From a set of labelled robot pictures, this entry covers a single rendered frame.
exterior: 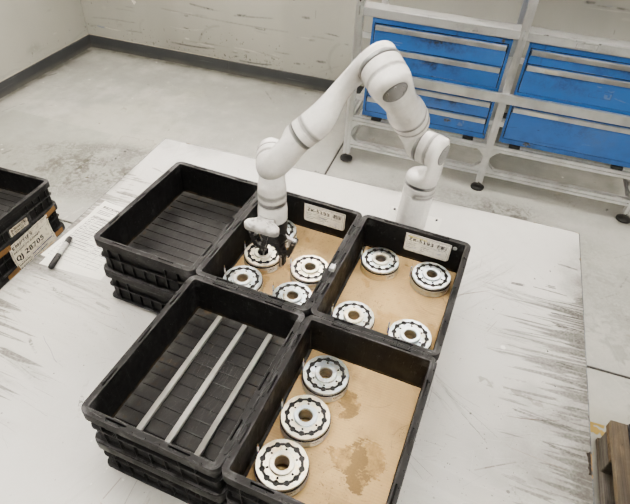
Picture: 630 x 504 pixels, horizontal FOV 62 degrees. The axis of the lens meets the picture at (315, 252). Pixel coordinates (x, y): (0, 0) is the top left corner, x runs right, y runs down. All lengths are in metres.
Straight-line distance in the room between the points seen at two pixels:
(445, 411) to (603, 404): 1.21
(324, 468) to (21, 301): 0.99
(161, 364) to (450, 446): 0.68
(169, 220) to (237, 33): 2.91
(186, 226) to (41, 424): 0.63
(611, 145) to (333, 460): 2.52
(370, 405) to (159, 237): 0.77
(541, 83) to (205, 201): 1.98
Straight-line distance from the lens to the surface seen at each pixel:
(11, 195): 2.50
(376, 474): 1.12
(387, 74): 1.09
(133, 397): 1.23
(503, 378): 1.47
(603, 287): 2.98
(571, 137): 3.21
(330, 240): 1.52
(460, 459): 1.32
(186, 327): 1.32
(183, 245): 1.53
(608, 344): 2.72
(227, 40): 4.43
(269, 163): 1.18
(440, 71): 3.07
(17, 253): 2.31
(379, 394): 1.20
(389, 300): 1.38
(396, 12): 2.99
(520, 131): 3.18
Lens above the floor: 1.83
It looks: 42 degrees down
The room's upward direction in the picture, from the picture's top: 3 degrees clockwise
